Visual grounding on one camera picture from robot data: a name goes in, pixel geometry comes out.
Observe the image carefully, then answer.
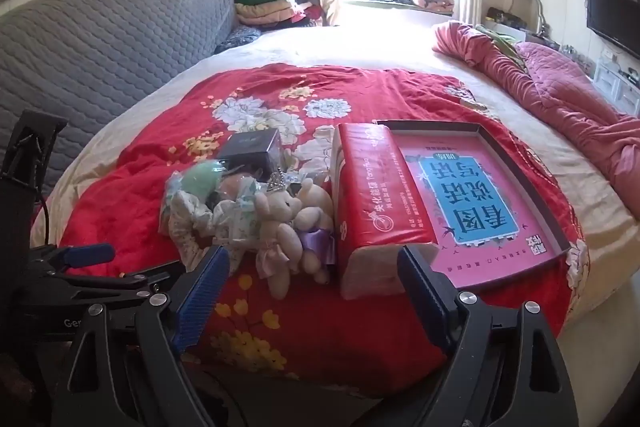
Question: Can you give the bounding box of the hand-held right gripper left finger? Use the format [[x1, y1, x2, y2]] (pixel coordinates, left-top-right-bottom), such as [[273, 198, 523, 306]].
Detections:
[[52, 246, 231, 427]]

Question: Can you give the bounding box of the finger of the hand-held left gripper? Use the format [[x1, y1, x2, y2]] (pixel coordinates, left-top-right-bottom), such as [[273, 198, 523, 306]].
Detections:
[[31, 271, 172, 304], [31, 243, 117, 275]]

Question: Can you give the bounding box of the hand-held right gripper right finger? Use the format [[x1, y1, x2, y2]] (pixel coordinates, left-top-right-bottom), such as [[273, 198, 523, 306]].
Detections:
[[397, 246, 581, 427]]

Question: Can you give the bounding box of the white floral scrunchie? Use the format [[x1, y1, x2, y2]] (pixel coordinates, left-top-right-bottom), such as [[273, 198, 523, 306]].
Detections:
[[160, 172, 236, 263]]

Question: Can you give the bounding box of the white green printed packet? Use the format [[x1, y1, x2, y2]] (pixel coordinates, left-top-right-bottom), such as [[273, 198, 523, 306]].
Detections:
[[227, 179, 271, 253]]

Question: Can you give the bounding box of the cream teddy bear pink bow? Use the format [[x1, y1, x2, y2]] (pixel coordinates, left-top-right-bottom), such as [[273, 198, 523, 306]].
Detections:
[[252, 192, 306, 300]]

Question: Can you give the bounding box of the dark box lid pink inside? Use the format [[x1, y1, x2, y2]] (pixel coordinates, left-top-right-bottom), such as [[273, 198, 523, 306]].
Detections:
[[375, 119, 571, 295]]

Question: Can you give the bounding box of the green sponge ball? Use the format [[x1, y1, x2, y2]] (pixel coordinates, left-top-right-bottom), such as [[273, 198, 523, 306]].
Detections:
[[187, 159, 231, 202]]

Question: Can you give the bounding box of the red tissue pack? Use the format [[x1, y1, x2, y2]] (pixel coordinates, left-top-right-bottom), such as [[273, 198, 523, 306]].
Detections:
[[330, 123, 441, 300]]

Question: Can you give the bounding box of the pink sponge ball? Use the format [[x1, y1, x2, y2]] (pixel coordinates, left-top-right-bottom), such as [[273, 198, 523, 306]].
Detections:
[[220, 174, 251, 208]]

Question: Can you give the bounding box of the black box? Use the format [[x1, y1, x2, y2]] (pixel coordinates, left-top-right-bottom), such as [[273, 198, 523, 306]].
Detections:
[[217, 128, 281, 172]]

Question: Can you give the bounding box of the grey quilted headboard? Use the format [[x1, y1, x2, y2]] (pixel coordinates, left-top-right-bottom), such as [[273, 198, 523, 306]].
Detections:
[[0, 0, 236, 198]]

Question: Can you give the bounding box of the red floral blanket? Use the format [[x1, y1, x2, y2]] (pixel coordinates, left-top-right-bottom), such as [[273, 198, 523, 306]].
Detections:
[[31, 63, 591, 395]]

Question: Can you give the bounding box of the pink quilt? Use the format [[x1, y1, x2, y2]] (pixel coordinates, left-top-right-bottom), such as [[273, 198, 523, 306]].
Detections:
[[432, 21, 640, 208]]

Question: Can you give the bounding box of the dark patterned pillow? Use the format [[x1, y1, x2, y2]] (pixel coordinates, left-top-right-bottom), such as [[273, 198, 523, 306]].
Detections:
[[215, 25, 262, 55]]

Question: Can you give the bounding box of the bed with cream sheet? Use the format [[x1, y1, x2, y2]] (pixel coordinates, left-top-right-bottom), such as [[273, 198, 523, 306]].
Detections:
[[30, 9, 640, 338]]

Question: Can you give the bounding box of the green cloth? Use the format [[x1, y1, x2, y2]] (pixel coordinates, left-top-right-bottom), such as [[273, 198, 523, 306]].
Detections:
[[475, 24, 526, 62]]

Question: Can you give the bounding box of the dressing table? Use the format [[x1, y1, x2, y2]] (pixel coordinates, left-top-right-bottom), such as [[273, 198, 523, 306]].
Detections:
[[482, 7, 596, 72]]

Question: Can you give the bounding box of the white drawer cabinet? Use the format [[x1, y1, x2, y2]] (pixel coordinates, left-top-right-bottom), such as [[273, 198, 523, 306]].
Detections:
[[595, 57, 640, 112]]

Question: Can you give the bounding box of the stack of folded clothes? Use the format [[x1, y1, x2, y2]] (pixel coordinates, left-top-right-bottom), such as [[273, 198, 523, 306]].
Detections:
[[234, 0, 326, 28]]

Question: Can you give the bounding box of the vanity mirror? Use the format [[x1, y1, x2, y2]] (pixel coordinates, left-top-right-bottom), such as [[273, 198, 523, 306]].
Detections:
[[510, 0, 546, 32]]

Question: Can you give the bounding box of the black television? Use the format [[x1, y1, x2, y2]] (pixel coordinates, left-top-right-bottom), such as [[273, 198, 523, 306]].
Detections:
[[586, 0, 640, 56]]

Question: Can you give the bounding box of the black cable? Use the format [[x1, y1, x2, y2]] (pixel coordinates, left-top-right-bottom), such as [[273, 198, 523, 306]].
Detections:
[[39, 194, 51, 244]]

